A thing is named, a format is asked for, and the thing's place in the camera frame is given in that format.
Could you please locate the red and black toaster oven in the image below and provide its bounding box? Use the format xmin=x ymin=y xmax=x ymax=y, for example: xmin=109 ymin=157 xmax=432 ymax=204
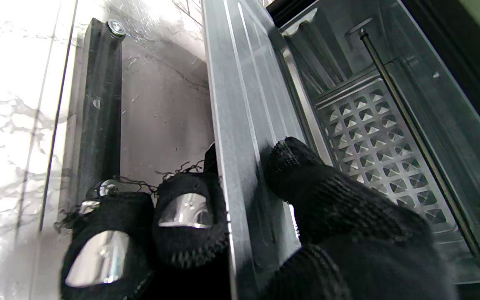
xmin=265 ymin=0 xmax=480 ymax=300

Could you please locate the dark oven heating rod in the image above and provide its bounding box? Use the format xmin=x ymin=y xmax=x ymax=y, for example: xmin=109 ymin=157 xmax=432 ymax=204
xmin=359 ymin=29 xmax=480 ymax=257

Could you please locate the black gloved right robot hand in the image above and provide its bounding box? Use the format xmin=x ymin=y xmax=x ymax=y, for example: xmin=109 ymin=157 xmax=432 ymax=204
xmin=59 ymin=137 xmax=459 ymax=300

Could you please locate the ribbed metal baking tray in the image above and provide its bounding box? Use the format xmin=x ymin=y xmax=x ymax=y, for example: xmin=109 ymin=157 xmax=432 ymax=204
xmin=202 ymin=0 xmax=336 ymax=300

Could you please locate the glass oven door black handle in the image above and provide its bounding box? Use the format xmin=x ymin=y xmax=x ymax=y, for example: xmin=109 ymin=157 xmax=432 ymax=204
xmin=15 ymin=0 xmax=218 ymax=300

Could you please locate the perforated metal oven plate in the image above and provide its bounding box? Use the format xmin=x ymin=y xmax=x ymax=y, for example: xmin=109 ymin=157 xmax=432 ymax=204
xmin=314 ymin=77 xmax=459 ymax=234

